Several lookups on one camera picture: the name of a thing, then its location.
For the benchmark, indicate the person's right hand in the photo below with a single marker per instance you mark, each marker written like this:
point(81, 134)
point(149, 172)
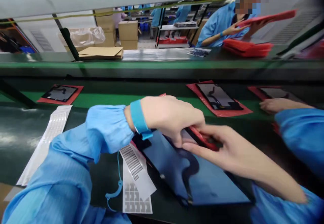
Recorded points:
point(235, 153)

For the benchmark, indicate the person's left hand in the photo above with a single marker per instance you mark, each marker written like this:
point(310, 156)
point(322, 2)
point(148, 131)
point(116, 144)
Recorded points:
point(167, 115)

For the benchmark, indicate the person's left fingers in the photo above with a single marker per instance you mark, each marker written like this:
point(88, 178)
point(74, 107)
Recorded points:
point(189, 130)

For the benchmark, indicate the large black display panel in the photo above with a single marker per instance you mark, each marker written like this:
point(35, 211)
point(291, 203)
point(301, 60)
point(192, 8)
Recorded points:
point(210, 181)

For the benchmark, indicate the white sheet of barcode labels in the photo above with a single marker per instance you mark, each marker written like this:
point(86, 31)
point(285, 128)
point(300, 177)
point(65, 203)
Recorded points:
point(136, 168)

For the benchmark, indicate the small stack of printed packets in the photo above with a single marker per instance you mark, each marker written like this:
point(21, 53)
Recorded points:
point(199, 52)

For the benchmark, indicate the silver foil sheet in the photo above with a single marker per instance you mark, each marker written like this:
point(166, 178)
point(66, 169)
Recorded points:
point(157, 54)

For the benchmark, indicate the white sheet of square stickers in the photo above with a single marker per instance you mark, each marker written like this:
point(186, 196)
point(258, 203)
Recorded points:
point(136, 203)

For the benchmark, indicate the metal shelf rack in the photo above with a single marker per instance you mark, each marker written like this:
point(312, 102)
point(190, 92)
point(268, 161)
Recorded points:
point(174, 35)

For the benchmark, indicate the stack of red bags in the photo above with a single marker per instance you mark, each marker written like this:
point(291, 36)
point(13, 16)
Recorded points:
point(248, 48)

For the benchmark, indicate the stack of cardboard boxes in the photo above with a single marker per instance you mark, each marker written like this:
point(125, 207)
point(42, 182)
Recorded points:
point(127, 34)

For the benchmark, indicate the stack of flat cardboard sheets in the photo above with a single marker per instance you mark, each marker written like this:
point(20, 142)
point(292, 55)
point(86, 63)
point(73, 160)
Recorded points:
point(101, 52)

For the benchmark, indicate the cardboard box with clear liner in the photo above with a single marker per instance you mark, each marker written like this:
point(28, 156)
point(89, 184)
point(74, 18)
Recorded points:
point(83, 37)

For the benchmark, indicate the long white label strip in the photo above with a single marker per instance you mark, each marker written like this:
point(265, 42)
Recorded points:
point(48, 137)

